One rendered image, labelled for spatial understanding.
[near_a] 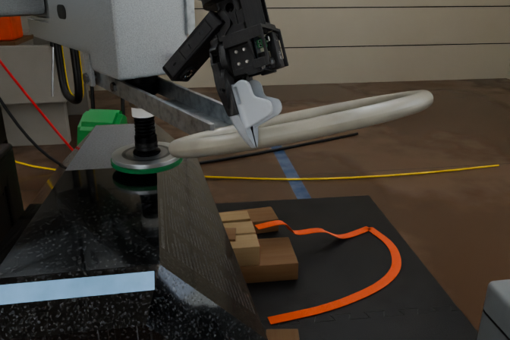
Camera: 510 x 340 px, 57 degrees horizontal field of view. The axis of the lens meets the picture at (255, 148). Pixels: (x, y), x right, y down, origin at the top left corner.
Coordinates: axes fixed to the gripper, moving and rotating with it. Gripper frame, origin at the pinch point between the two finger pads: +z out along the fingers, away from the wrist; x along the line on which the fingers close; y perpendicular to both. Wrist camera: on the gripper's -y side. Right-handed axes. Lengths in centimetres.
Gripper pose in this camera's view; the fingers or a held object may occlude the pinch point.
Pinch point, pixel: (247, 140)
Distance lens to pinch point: 65.4
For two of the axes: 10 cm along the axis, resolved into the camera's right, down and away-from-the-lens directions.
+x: 4.0, -1.2, 9.1
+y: 8.9, -2.0, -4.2
